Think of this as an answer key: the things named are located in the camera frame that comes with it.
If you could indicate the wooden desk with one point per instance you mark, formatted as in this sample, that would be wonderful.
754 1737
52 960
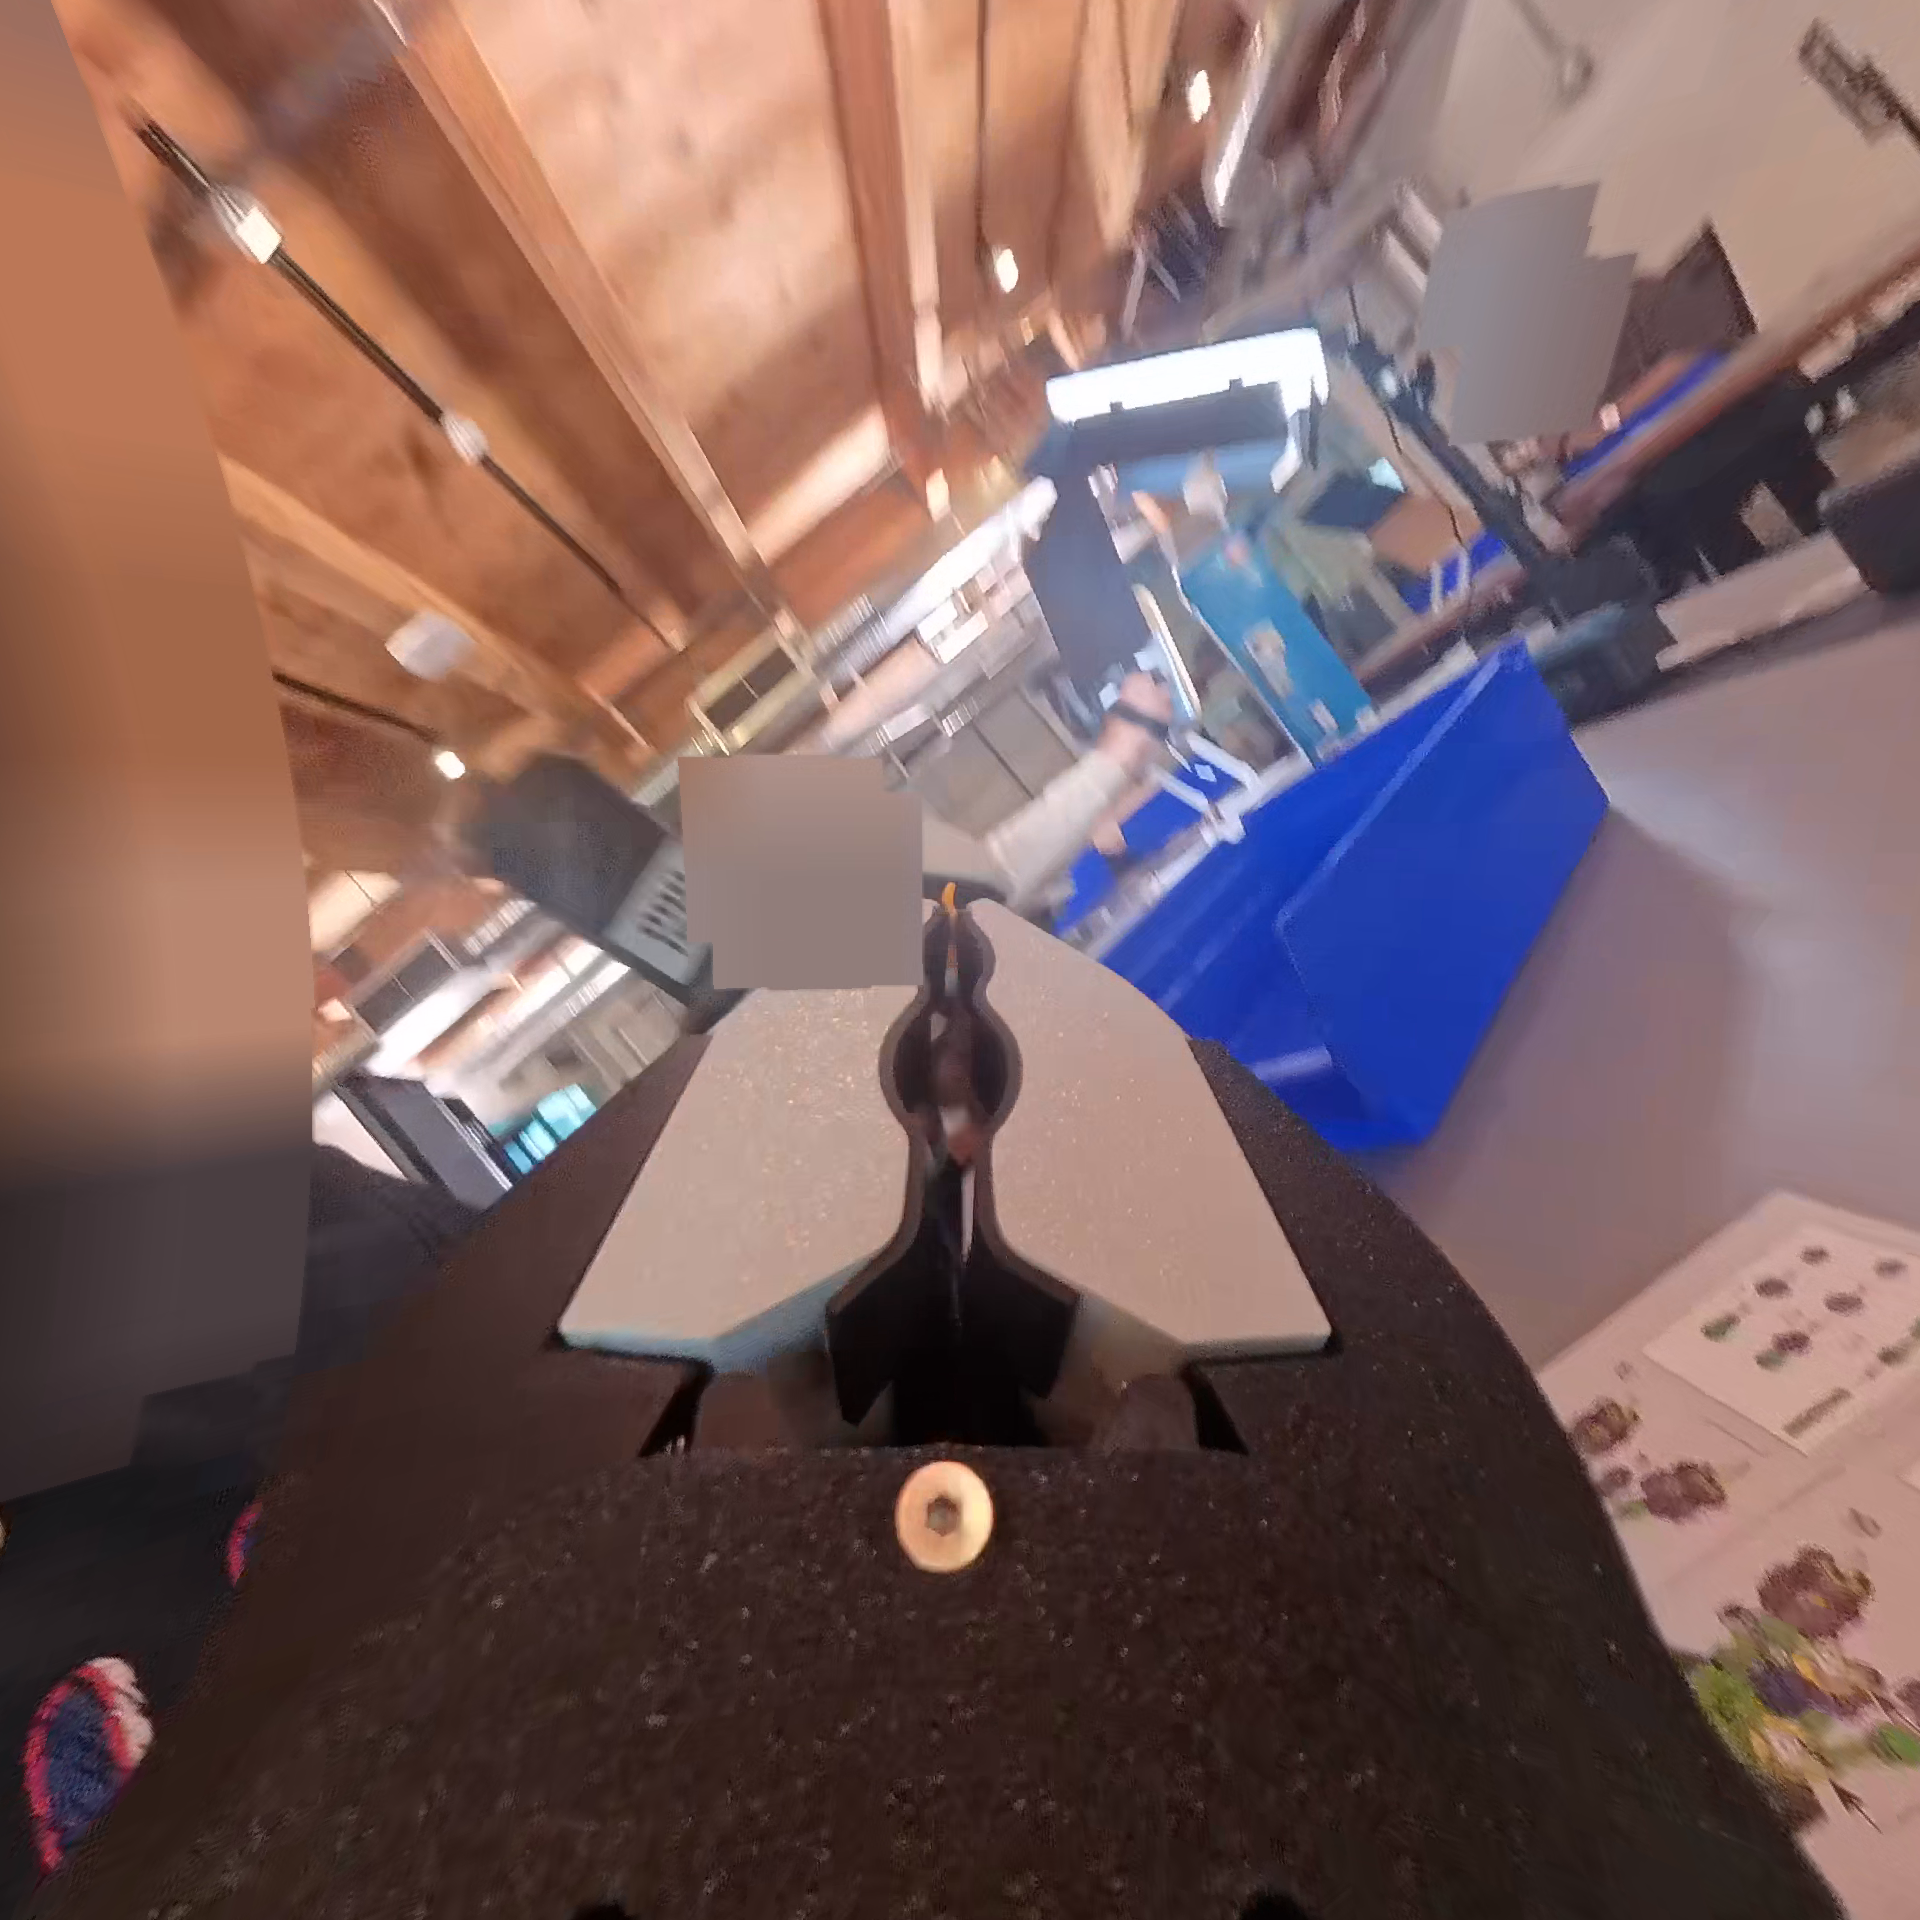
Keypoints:
1711 406

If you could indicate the ceiling spotlight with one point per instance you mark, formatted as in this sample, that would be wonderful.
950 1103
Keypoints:
1198 97
1007 272

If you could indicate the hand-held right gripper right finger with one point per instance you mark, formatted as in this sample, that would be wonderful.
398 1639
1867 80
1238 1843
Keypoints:
1154 1200

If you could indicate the lego instruction booklet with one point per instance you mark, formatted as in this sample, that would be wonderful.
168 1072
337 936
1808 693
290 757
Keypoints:
1772 1500

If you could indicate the blue plastic bin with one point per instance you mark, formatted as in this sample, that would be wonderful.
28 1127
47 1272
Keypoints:
1381 902

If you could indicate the tall blue cardboard box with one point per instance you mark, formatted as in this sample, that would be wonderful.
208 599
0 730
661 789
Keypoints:
1274 647

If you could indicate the bright studio light panel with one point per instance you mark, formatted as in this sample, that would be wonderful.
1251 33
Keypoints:
1187 376

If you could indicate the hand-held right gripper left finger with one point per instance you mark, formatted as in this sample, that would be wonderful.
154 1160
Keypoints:
735 1200

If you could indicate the person's dark printed sweatshirt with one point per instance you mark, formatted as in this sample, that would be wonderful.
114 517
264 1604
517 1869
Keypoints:
121 1562

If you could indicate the small black box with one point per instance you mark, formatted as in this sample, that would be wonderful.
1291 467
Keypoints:
1605 654

